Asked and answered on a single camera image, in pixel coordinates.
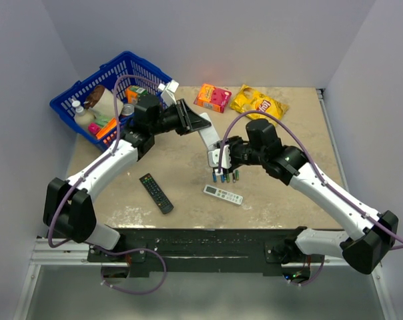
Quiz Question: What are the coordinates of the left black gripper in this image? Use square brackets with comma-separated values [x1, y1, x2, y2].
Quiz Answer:
[150, 99, 211, 136]

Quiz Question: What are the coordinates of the small white remote control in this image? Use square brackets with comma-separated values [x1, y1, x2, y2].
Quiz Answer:
[198, 113, 220, 151]

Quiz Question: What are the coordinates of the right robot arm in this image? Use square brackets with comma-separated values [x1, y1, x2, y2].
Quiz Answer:
[208, 119, 398, 275]

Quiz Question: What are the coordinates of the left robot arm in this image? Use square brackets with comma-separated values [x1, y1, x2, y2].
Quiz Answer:
[43, 95, 212, 261]

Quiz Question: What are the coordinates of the long white remote control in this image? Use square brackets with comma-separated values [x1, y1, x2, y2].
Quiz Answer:
[203, 185, 243, 205]

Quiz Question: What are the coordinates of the black TV remote control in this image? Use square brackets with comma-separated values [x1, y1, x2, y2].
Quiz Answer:
[139, 173, 174, 215]

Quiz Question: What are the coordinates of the orange pink snack box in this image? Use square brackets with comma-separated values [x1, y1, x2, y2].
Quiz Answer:
[193, 83, 232, 113]

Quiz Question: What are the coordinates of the yellow Lays chips bag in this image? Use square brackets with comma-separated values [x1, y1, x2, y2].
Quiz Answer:
[230, 85, 289, 120]

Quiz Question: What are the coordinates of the metal tin can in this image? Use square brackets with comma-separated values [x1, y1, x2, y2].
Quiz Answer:
[120, 103, 135, 117]

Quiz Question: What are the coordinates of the orange green juice carton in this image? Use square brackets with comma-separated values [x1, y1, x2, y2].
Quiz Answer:
[125, 85, 148, 104]

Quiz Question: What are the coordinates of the orange box in basket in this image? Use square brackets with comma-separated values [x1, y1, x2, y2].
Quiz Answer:
[95, 118, 120, 140]

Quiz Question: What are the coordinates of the blue plastic shopping basket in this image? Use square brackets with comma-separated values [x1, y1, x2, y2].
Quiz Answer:
[49, 50, 174, 154]

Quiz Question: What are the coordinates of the light green packet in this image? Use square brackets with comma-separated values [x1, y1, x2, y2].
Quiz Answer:
[94, 115, 112, 127]

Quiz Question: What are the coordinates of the cream cylindrical container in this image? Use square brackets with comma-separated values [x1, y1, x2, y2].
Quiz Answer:
[83, 85, 123, 118]

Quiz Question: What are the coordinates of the pink small box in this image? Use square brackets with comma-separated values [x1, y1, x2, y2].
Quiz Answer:
[87, 123, 101, 136]

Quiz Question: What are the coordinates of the white bottle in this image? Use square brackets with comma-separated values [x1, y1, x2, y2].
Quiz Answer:
[71, 100, 95, 133]

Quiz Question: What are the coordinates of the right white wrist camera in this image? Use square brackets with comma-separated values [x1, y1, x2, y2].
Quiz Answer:
[207, 141, 232, 169]

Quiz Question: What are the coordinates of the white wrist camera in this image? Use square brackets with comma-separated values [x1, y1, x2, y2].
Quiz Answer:
[157, 80, 179, 107]
[207, 141, 232, 169]

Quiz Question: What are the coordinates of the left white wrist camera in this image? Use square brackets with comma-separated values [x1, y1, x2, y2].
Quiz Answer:
[157, 80, 179, 107]

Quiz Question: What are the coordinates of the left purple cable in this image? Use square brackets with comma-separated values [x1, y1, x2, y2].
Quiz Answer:
[47, 75, 174, 248]

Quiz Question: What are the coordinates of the purple cable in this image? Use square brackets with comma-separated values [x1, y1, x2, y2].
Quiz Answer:
[47, 75, 174, 248]
[220, 110, 403, 251]

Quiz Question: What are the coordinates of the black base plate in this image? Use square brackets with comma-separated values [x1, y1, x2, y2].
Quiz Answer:
[84, 227, 342, 277]

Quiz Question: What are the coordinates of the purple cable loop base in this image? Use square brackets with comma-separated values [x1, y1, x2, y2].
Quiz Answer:
[100, 249, 169, 296]

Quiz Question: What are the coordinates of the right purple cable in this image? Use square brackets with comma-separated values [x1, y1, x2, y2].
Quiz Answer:
[220, 110, 403, 251]

